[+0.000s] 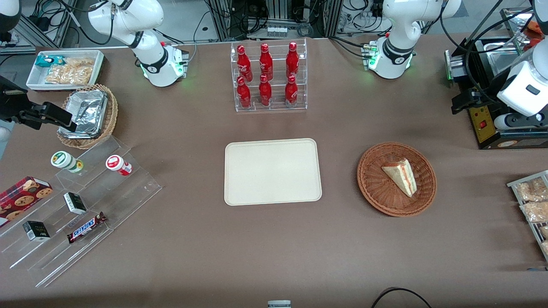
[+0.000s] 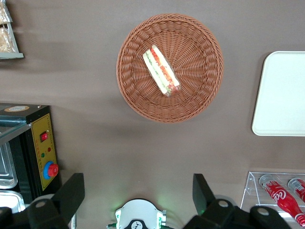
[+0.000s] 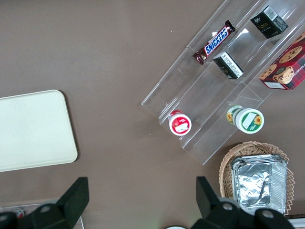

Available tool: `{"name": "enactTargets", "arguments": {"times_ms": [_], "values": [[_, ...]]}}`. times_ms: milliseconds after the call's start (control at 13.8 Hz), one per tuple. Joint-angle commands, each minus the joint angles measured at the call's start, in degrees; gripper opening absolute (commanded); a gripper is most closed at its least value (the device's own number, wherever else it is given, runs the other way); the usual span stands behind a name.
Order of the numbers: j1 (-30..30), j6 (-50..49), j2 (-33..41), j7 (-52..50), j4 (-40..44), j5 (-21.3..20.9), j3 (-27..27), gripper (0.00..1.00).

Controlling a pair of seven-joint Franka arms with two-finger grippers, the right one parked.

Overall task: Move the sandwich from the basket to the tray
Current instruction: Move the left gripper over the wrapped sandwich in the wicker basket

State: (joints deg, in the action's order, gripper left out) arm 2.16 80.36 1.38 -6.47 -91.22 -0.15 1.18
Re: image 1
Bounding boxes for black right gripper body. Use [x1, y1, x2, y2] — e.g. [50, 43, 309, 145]
[0, 75, 30, 124]

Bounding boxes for triangular sandwich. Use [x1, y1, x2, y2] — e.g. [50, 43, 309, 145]
[381, 158, 417, 198]

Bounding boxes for white rectangular snack tray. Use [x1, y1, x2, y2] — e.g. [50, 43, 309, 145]
[26, 50, 104, 92]

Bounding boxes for light tan wicker basket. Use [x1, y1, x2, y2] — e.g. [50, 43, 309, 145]
[57, 84, 119, 150]

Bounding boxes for brown wicker basket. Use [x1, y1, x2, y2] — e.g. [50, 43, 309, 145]
[357, 142, 437, 217]

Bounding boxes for beige plastic tray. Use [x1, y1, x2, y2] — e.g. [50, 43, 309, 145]
[224, 138, 322, 206]

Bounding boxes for black food warmer appliance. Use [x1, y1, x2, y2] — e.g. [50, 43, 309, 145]
[444, 6, 548, 150]

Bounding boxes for stacked aluminium foil containers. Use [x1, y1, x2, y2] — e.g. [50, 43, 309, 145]
[59, 90, 108, 139]

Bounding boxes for steel warmer pan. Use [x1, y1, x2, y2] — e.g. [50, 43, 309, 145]
[485, 42, 525, 78]

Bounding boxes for clear bag of crackers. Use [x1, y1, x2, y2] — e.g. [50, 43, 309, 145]
[64, 57, 95, 70]
[45, 64, 93, 85]

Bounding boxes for green lidded cup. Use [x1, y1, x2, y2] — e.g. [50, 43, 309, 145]
[51, 151, 84, 174]

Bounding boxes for teal snack packet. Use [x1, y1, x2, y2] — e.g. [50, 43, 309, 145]
[35, 55, 66, 68]

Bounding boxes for red lidded cup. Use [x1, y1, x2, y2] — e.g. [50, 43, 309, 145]
[106, 155, 133, 177]

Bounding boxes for red plaid cookie box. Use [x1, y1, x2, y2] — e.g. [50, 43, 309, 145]
[0, 176, 54, 228]

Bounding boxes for small black carton box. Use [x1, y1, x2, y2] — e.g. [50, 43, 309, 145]
[63, 192, 88, 215]
[23, 221, 51, 242]

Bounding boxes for clear bag of pastries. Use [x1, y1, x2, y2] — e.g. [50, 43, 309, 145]
[519, 201, 548, 224]
[515, 178, 548, 202]

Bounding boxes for clear acrylic stepped shelf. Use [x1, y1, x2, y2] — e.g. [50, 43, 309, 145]
[0, 135, 162, 288]

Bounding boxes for Snickers chocolate bar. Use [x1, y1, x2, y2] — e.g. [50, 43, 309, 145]
[67, 212, 107, 244]

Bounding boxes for red cola bottle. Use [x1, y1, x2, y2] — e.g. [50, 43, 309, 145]
[237, 45, 253, 82]
[286, 41, 299, 78]
[259, 74, 273, 107]
[285, 75, 298, 108]
[259, 43, 274, 81]
[237, 76, 252, 109]

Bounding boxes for clear acrylic bottle rack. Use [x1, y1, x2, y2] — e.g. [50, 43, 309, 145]
[230, 38, 308, 113]

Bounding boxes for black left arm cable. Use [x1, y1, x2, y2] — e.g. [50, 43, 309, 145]
[440, 0, 506, 104]

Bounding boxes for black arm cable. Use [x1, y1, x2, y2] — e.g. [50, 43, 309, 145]
[440, 0, 506, 104]
[60, 0, 115, 46]

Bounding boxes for aluminium frame profile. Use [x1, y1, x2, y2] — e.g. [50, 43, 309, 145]
[16, 12, 77, 48]

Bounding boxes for grey wire rack tray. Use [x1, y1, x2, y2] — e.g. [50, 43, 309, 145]
[507, 170, 548, 262]

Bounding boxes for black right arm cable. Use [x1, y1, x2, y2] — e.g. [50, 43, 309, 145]
[60, 0, 115, 46]

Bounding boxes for black looped table cable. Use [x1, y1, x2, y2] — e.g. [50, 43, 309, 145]
[370, 287, 433, 308]

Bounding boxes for aluminium equipment frame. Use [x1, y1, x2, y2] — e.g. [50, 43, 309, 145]
[205, 0, 344, 41]

